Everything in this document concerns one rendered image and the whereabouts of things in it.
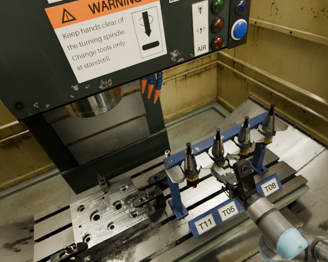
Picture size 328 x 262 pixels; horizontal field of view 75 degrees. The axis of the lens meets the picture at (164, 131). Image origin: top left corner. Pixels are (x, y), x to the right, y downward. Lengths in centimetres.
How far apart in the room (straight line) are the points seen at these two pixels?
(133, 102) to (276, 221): 84
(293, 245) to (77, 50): 64
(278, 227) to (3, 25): 70
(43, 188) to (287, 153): 165
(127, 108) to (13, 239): 94
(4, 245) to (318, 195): 163
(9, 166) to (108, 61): 155
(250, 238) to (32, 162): 147
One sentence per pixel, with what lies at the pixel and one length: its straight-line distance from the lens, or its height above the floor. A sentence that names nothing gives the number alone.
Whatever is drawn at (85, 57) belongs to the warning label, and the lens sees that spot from 36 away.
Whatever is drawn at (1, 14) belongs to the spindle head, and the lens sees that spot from 35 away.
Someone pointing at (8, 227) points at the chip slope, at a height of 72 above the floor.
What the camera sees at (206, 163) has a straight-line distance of 75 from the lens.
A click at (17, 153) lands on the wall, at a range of 176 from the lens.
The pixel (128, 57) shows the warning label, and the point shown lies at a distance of 37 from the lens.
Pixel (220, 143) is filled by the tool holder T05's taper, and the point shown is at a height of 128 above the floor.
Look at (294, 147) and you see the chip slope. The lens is 143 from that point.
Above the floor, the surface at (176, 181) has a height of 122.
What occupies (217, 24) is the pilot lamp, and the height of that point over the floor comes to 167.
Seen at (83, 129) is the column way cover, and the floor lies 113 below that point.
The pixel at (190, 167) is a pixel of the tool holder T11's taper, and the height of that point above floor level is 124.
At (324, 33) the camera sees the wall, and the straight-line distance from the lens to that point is 124.
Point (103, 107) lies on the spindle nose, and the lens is 55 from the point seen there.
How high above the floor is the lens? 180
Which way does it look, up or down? 41 degrees down
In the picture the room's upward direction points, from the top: 11 degrees counter-clockwise
